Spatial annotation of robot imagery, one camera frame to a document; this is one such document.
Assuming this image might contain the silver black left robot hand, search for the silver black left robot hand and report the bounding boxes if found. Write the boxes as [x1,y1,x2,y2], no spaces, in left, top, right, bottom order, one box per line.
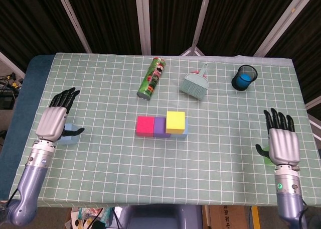
[36,87,85,142]

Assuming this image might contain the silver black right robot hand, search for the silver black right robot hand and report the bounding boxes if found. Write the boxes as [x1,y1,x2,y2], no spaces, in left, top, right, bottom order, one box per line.
[255,107,301,166]

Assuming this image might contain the green foam cube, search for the green foam cube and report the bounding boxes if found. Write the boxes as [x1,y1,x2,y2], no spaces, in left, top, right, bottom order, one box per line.
[262,146,274,166]

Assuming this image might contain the light blue foam cube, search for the light blue foam cube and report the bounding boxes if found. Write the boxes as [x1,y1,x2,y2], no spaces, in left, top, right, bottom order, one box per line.
[170,118,189,139]
[58,123,80,145]

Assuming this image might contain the pink foam cube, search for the pink foam cube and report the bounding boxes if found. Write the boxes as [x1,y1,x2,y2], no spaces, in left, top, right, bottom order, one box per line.
[136,116,155,137]

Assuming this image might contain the purple foam cube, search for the purple foam cube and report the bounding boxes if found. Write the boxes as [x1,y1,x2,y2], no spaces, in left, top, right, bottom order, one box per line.
[153,117,172,138]

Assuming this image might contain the yellow foam cube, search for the yellow foam cube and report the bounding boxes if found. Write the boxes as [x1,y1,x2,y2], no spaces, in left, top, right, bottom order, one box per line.
[166,110,186,135]

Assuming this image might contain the dark blue table pad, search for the dark blue table pad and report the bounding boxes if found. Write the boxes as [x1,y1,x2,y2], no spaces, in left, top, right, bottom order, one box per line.
[0,54,55,202]

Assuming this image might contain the black device box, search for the black device box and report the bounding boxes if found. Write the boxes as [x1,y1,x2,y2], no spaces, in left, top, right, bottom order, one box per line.
[0,94,18,110]

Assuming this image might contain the yellow bar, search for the yellow bar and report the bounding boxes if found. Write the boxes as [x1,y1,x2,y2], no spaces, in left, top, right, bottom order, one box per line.
[251,205,260,229]

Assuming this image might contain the black mesh pen cup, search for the black mesh pen cup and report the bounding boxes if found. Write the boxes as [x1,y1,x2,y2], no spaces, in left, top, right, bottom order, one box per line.
[231,64,258,91]

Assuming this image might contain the brown cardboard box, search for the brown cardboard box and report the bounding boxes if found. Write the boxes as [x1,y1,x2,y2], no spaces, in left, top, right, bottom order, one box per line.
[208,205,251,229]

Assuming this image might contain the colourful printed papers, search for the colourful printed papers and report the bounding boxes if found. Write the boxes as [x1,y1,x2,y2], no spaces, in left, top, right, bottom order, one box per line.
[65,206,113,229]

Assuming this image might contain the red round disc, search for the red round disc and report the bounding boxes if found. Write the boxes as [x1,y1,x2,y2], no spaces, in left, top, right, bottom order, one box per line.
[190,69,208,78]

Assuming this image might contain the teal hand brush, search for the teal hand brush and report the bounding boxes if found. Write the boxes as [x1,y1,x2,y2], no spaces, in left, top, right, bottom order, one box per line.
[179,63,209,101]

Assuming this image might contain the green Pringles can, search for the green Pringles can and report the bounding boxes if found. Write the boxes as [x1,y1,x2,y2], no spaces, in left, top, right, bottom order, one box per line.
[136,57,167,101]

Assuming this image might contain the green checkered tablecloth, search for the green checkered tablecloth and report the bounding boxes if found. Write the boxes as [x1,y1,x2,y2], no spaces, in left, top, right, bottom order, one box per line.
[14,52,310,206]

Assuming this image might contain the blue-grey robot torso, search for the blue-grey robot torso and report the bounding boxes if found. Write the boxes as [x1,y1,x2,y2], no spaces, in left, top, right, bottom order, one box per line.
[120,204,203,229]

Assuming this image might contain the white frame bar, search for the white frame bar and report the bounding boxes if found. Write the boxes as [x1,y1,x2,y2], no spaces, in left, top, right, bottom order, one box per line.
[0,51,26,78]
[305,96,321,111]
[308,113,321,129]

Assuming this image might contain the tangled cable bundle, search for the tangled cable bundle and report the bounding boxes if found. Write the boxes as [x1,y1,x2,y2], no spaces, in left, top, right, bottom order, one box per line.
[0,72,25,90]

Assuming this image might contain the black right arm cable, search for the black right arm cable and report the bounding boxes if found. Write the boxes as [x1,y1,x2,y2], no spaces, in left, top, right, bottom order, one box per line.
[298,200,308,229]

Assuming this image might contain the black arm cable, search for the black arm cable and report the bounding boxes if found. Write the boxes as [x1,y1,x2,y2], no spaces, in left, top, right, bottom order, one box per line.
[298,200,308,229]
[5,187,20,208]

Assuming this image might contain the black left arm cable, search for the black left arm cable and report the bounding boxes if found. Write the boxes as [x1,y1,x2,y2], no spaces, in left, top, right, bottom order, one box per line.
[5,187,20,208]

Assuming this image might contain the white frame post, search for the white frame post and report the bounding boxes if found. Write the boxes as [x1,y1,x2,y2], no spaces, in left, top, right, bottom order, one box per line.
[180,0,214,57]
[253,0,314,57]
[55,0,92,54]
[134,0,152,56]

